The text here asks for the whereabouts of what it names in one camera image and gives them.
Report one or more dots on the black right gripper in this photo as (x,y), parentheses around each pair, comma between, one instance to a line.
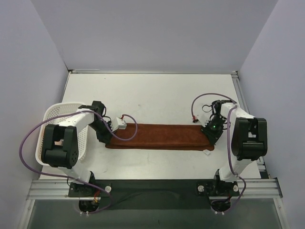
(212,134)

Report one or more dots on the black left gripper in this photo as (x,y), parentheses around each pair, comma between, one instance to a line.
(105,134)

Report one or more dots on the brown towel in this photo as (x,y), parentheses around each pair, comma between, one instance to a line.
(165,137)

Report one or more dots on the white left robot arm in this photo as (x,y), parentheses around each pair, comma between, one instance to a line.
(60,141)

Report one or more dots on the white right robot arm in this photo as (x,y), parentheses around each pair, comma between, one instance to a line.
(246,137)

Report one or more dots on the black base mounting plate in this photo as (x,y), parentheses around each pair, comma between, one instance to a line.
(155,194)

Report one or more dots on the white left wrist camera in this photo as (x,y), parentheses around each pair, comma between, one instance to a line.
(118,124)

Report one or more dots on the aluminium front frame rail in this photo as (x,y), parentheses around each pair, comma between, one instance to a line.
(250,188)

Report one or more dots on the aluminium frame rail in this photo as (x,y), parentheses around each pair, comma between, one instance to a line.
(97,71)
(250,188)

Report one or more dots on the aluminium back frame rail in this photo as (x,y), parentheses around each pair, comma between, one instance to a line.
(97,71)

